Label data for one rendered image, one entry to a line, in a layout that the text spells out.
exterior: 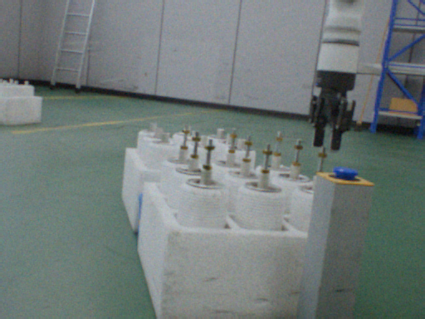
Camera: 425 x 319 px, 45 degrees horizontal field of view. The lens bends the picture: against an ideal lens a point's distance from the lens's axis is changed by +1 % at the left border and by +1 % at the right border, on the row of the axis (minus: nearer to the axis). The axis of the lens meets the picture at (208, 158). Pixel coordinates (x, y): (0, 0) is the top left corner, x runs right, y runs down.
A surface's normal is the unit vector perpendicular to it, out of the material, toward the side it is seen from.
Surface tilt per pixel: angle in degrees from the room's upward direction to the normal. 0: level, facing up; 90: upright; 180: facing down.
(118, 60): 90
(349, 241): 90
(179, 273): 90
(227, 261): 90
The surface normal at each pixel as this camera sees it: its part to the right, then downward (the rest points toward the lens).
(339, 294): 0.23, 0.18
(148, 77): -0.29, 0.12
